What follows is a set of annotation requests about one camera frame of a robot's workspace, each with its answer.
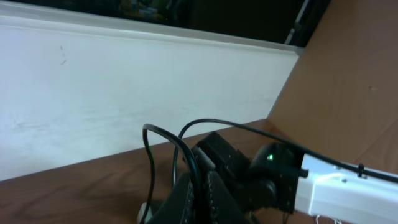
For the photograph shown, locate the right cardboard panel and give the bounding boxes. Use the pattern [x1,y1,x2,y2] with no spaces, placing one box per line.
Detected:
[268,0,397,173]

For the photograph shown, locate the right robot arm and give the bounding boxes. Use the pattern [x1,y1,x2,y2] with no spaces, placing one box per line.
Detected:
[192,132,397,223]

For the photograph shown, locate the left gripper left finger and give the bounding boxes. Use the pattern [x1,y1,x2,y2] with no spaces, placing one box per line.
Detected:
[146,173,195,224]

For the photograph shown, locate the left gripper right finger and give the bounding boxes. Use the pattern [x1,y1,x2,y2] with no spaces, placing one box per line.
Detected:
[205,171,249,224]

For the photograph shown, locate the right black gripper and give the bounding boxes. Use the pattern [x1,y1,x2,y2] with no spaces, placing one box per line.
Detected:
[192,132,251,199]

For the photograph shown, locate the right camera black cable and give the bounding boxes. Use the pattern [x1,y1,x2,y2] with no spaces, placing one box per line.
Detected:
[172,118,398,187]

